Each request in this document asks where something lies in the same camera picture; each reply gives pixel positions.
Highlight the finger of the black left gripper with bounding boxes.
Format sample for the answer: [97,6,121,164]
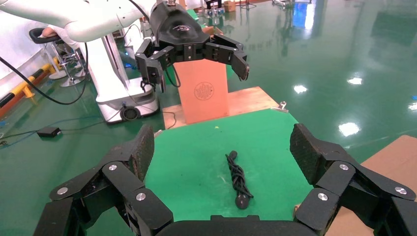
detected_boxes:
[134,38,177,94]
[204,33,250,82]

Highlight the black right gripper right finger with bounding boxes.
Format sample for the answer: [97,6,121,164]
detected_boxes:
[289,123,417,236]

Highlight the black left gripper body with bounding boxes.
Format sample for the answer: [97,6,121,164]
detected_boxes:
[149,2,211,63]

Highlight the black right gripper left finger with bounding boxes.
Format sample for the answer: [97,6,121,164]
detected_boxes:
[32,124,174,236]

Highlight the black data cable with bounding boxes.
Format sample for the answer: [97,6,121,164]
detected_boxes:
[225,150,254,210]

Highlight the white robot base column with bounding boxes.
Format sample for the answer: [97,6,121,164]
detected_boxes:
[79,32,160,125]

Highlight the orange box with round logo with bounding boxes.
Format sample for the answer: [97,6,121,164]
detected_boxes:
[173,59,231,125]

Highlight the bystander hand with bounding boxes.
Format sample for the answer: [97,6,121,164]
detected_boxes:
[41,27,59,38]

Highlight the wooden board table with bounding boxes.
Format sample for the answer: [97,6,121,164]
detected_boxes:
[162,86,279,130]

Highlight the silver binder clip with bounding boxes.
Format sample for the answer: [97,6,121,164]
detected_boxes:
[271,101,290,114]

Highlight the green table cloth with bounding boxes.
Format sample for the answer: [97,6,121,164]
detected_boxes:
[86,109,315,236]

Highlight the chrome stool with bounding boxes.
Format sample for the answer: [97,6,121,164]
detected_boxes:
[49,41,88,88]

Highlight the black power adapter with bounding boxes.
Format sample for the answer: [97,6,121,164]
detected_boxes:
[36,126,62,139]

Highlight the black chair backrest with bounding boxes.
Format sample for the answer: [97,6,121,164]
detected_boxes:
[29,28,63,45]

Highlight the yellow black floor barrier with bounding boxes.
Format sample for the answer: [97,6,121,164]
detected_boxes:
[0,62,57,118]

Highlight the black left camera cable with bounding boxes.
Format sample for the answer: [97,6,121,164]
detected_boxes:
[128,0,151,24]

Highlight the black hanging arm cable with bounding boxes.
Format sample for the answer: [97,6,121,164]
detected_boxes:
[0,42,89,106]

